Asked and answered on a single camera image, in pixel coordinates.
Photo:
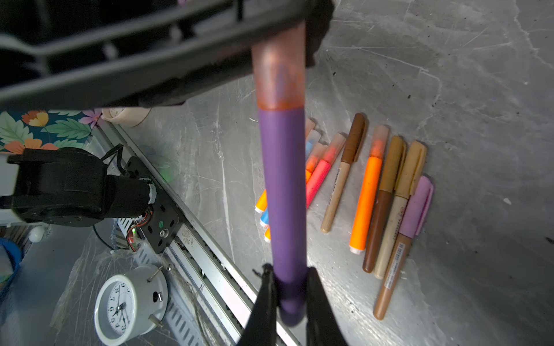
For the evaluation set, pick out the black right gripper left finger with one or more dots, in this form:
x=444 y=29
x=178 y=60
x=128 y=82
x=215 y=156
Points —
x=261 y=327

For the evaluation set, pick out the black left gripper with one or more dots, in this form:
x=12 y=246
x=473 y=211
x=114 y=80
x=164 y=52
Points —
x=77 y=55

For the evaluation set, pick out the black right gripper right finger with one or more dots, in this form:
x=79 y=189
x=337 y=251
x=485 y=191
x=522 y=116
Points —
x=322 y=327

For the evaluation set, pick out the purple highlighter pen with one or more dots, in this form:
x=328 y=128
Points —
x=283 y=147

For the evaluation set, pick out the blue highlighter pen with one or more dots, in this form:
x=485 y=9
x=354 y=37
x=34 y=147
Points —
x=312 y=139

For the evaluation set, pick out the beige round timer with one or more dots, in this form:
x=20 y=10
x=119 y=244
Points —
x=128 y=117

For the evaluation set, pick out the orange highlighter far left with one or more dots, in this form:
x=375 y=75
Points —
x=262 y=203

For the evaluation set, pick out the white alarm clock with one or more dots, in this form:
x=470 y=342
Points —
x=132 y=304

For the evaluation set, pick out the red highlighter in row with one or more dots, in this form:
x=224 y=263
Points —
x=323 y=167

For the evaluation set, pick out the lilac cap brown marker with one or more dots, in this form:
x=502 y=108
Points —
x=410 y=228

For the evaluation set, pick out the dark brown marker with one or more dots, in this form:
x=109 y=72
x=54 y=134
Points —
x=393 y=166

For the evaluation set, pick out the brown cap beige marker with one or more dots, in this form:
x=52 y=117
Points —
x=353 y=146

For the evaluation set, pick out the tan beige marker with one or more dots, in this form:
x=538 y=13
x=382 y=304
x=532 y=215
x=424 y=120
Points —
x=404 y=189

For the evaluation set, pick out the orange highlighter right group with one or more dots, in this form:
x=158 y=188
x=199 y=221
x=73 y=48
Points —
x=368 y=191

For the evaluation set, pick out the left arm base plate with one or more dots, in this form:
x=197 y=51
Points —
x=163 y=218

